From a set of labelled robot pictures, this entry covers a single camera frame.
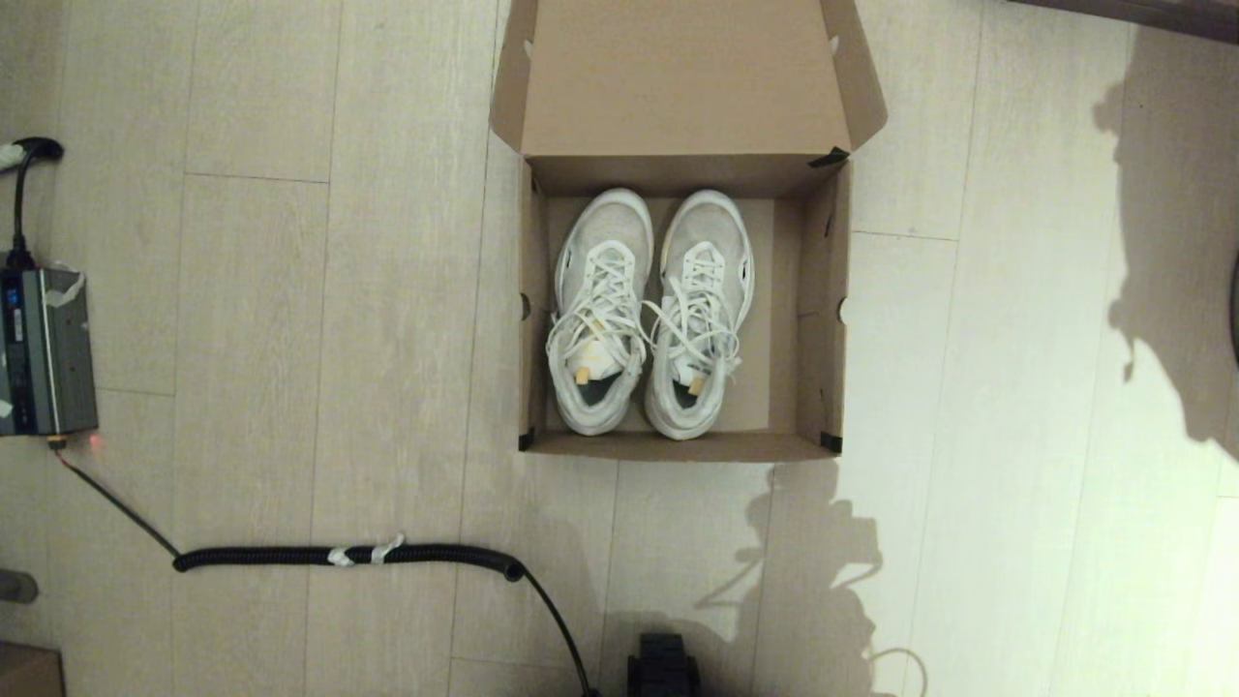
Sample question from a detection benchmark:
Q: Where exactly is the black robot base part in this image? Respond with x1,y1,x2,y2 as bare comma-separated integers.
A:
626,633,701,697

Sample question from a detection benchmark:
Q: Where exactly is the brown cardboard shoe box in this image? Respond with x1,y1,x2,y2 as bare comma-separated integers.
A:
489,0,889,463

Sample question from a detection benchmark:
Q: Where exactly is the black plug cable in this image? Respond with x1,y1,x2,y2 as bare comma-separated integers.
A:
0,136,65,272

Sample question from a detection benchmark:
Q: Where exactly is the black coiled cable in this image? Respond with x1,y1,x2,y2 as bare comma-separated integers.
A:
53,440,596,697

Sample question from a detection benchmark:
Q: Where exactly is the grey power supply unit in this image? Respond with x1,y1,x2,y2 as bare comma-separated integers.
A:
0,266,100,439

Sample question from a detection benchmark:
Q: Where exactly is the printed brown cardboard carton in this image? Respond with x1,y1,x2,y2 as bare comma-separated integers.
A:
0,642,66,697

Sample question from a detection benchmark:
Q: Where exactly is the dark wooden furniture edge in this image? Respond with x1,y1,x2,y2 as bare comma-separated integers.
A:
1007,0,1239,45

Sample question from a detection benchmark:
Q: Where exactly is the white mesh lace-up sneaker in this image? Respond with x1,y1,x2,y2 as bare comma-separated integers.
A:
545,188,655,437
643,189,756,441

